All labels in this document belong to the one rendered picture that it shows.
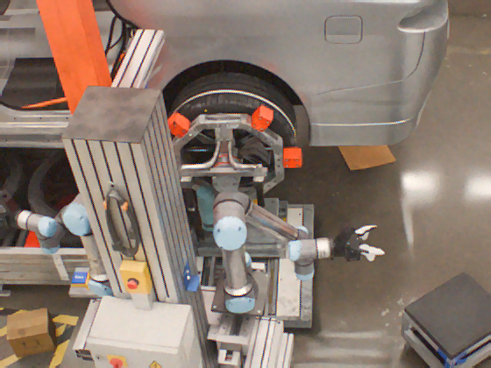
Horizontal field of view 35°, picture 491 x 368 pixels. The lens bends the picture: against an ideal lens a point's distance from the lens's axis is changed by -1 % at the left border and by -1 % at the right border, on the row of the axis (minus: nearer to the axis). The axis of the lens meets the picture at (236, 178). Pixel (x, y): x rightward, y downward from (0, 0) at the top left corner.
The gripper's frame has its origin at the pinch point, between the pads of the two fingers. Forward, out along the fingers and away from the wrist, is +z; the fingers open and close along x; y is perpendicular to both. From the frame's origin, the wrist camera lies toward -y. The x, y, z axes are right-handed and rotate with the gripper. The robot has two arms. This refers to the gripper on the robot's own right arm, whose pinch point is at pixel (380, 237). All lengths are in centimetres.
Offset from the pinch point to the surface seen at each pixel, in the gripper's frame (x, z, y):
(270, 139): -88, -36, 11
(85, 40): -57, -106, -66
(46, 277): -96, -165, 93
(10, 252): -96, -180, 73
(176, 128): -93, -80, 3
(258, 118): -87, -41, -2
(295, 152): -92, -24, 23
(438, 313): -35, 36, 85
